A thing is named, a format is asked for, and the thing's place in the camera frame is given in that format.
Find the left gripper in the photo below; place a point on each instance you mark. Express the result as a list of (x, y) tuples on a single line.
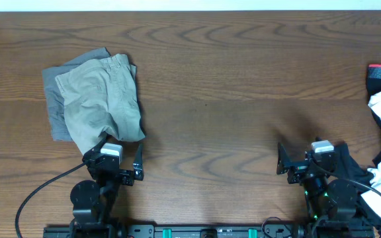
[(138, 172)]

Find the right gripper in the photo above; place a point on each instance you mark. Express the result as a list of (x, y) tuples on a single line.
[(284, 162)]

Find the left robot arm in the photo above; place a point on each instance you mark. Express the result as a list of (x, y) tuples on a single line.
[(93, 199)]

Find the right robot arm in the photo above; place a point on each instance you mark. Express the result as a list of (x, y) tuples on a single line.
[(331, 198)]

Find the khaki folded shorts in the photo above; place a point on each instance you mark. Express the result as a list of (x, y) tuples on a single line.
[(100, 99)]

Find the grey folded garment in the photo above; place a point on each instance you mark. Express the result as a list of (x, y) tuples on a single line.
[(54, 99)]

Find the black garment pile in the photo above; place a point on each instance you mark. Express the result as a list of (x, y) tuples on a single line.
[(351, 170)]

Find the black mounting rail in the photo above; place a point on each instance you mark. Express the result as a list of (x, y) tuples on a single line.
[(151, 231)]

